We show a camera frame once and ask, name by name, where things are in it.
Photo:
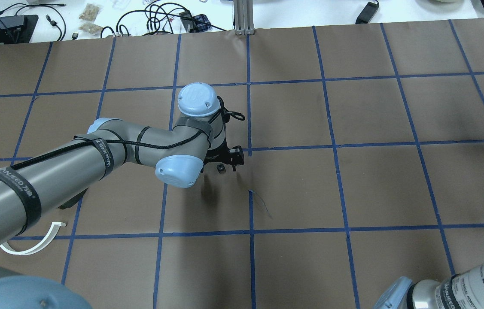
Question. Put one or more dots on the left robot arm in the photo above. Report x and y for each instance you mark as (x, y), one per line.
(59, 178)

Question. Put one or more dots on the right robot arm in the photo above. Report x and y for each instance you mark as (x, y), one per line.
(461, 291)

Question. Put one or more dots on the small black bearing gear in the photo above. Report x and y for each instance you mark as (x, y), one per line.
(220, 168)

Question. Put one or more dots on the white curved plastic bracket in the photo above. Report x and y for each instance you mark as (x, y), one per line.
(42, 244)

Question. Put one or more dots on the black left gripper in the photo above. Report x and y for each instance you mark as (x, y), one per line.
(215, 154)

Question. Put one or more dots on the black power adapter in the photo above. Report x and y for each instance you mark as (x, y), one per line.
(368, 12)

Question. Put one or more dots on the green brake shoe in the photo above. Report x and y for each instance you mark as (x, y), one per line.
(73, 201)

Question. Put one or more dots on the aluminium frame post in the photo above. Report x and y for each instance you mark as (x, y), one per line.
(243, 17)

